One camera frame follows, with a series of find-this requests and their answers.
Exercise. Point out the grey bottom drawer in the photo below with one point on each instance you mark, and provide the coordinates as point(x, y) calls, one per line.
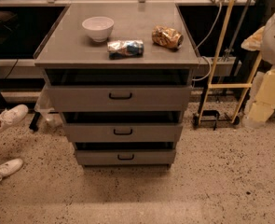
point(125, 157)

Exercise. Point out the white sneaker upper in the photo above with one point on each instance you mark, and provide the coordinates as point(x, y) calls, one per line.
point(11, 117)

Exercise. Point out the clear plastic bag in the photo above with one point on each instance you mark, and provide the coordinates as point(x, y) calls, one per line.
point(45, 108)

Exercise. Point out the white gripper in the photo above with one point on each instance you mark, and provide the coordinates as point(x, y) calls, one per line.
point(261, 106)

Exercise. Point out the white sneaker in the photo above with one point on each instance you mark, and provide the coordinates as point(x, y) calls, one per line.
point(10, 167)
point(11, 117)

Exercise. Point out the white sneaker lower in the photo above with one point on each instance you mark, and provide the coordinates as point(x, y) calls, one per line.
point(10, 167)

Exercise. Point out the grey drawer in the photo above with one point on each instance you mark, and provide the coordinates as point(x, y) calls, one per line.
point(125, 157)
point(122, 98)
point(116, 132)

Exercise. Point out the white ceramic bowl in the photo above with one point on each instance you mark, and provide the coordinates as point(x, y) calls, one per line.
point(98, 28)

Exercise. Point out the grey drawer cabinet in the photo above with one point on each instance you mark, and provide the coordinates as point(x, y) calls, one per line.
point(119, 75)

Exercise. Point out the grey cable tray rail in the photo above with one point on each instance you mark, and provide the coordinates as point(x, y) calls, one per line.
point(223, 68)

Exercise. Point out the grey top drawer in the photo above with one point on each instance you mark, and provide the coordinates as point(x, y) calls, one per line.
point(122, 98)

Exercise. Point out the crushed blue silver can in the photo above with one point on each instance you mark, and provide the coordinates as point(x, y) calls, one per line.
point(125, 48)

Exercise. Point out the crushed gold can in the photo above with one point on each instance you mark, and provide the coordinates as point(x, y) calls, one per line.
point(167, 37)

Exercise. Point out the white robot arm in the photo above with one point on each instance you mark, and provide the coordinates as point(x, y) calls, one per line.
point(263, 40)

